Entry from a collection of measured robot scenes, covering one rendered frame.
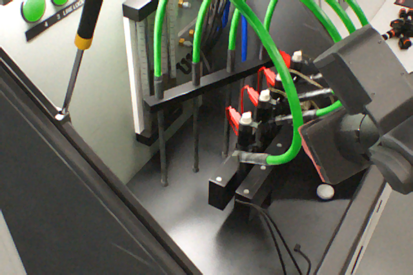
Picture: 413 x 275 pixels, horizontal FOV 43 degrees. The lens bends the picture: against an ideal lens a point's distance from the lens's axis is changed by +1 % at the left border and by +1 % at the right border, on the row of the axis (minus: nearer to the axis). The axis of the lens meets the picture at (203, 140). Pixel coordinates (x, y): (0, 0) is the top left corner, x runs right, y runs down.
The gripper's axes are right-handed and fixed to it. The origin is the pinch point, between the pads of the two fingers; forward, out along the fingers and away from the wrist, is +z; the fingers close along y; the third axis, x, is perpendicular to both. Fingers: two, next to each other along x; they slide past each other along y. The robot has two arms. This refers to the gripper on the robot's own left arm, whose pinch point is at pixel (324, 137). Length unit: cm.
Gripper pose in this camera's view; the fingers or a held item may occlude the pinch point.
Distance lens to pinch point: 64.6
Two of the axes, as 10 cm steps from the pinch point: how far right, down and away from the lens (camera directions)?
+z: -1.7, 0.1, 9.9
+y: -8.8, 4.4, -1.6
